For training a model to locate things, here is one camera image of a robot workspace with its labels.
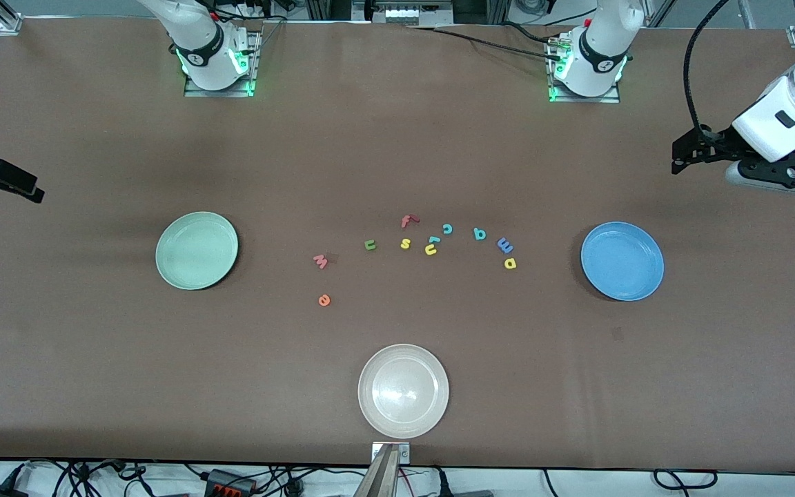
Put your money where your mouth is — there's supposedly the white plate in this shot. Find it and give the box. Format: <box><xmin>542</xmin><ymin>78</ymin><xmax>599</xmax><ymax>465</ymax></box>
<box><xmin>358</xmin><ymin>344</ymin><xmax>450</xmax><ymax>439</ymax></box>

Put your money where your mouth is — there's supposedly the green plate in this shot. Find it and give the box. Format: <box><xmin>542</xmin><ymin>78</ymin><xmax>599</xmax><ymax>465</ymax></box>
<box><xmin>155</xmin><ymin>211</ymin><xmax>239</xmax><ymax>291</ymax></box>

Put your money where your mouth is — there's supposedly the blue plate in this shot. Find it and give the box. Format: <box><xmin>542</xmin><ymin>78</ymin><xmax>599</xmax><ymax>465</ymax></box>
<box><xmin>580</xmin><ymin>221</ymin><xmax>665</xmax><ymax>302</ymax></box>

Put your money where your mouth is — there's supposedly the black orange power strip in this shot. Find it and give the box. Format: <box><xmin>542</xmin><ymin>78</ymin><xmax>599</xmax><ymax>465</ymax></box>
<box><xmin>203</xmin><ymin>468</ymin><xmax>257</xmax><ymax>496</ymax></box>

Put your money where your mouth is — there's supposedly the metal camera mount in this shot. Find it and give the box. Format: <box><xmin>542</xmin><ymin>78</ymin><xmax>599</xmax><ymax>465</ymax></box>
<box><xmin>355</xmin><ymin>442</ymin><xmax>411</xmax><ymax>497</ymax></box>

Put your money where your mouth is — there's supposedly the grey control box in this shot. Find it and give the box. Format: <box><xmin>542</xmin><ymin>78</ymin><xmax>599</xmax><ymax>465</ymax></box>
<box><xmin>353</xmin><ymin>0</ymin><xmax>455</xmax><ymax>26</ymax></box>

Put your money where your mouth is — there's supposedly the thick black table cable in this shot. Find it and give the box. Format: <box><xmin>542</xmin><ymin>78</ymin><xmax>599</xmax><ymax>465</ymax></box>
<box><xmin>404</xmin><ymin>26</ymin><xmax>564</xmax><ymax>61</ymax></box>

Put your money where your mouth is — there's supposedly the black cable loop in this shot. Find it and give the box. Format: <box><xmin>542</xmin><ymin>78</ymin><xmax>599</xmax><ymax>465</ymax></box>
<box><xmin>651</xmin><ymin>468</ymin><xmax>719</xmax><ymax>492</ymax></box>

